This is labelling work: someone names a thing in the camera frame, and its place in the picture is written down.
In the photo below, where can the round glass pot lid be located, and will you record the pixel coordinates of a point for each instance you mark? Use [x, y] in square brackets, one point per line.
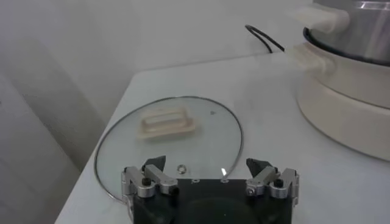
[166, 123]

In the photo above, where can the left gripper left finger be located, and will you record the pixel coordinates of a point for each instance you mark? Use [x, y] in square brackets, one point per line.
[160, 178]

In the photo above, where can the cream electric cooker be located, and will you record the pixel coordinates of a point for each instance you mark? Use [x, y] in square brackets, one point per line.
[350, 115]

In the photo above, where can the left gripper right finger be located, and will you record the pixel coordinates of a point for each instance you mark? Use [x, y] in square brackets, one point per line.
[262, 179]

